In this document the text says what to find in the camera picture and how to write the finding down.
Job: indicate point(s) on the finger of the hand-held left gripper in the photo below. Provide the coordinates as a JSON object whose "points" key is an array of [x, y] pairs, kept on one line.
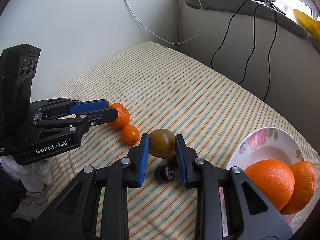
{"points": [[105, 115], [90, 105]]}

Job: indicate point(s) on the green kiwi fruit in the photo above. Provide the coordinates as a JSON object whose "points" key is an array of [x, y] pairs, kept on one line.
{"points": [[162, 142]]}

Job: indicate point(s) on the floral white plate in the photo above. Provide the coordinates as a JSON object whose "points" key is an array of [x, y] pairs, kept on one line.
{"points": [[270, 145]]}

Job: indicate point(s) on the tiny orange kumquat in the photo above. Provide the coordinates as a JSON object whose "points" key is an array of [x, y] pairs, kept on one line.
{"points": [[130, 134]]}

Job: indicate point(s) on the white cloth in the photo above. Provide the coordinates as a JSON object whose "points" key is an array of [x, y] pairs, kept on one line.
{"points": [[37, 172]]}

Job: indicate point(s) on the striped bed sheet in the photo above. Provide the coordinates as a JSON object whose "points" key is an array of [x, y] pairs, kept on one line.
{"points": [[175, 92]]}

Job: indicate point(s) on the small tangerine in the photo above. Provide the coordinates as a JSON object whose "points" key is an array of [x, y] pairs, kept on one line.
{"points": [[122, 118]]}

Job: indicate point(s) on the large orange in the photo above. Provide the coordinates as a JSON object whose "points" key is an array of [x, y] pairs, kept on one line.
{"points": [[270, 182]]}

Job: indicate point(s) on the yellow bowl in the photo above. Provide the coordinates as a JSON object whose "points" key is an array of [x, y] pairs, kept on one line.
{"points": [[308, 25]]}

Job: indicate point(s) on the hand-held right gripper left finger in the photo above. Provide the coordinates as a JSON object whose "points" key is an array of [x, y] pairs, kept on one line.
{"points": [[145, 160]]}

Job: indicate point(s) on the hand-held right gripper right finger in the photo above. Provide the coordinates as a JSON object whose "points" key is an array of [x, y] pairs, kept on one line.
{"points": [[179, 165]]}

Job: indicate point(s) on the grey windowsill mat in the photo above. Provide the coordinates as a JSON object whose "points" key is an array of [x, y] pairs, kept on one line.
{"points": [[262, 12]]}

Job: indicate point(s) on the medium tangerine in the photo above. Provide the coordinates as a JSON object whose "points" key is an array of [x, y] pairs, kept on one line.
{"points": [[303, 187]]}

